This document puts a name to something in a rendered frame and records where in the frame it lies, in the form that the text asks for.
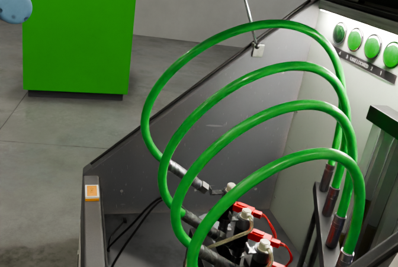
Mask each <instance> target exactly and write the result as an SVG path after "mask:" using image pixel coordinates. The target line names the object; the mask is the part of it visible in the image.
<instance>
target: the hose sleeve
mask: <svg viewBox="0 0 398 267"><path fill-rule="evenodd" d="M168 171H170V172H172V173H173V174H175V175H176V176H178V177H179V178H181V179H182V178H183V177H184V175H185V174H186V172H187V170H186V169H184V168H183V167H181V166H180V165H179V164H177V163H176V162H174V161H173V160H170V162H169V166H168ZM191 186H193V187H194V188H195V189H199V188H200V187H201V186H202V181H201V180H200V179H198V178H197V177H196V178H195V179H194V180H193V182H192V184H191Z"/></svg>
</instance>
